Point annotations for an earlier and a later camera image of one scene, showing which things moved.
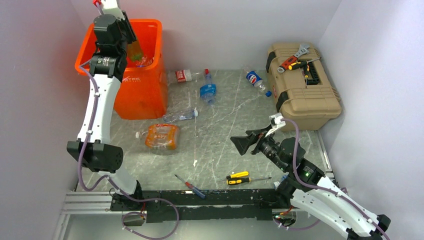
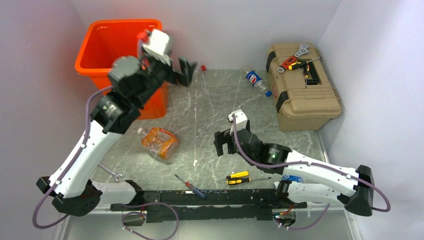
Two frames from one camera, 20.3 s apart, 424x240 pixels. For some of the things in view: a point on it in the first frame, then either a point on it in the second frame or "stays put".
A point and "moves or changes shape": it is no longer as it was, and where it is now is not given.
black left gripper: x=125 y=23 -> x=174 y=77
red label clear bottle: x=183 y=75 moves or changes shape
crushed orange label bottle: x=162 y=139 moves or changes shape
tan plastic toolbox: x=303 y=85 stays put
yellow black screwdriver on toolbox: x=300 y=64 stays put
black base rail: x=176 y=205 stays put
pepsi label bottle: x=254 y=78 stays put
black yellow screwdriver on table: x=241 y=180 stays put
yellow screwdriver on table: x=238 y=175 stays put
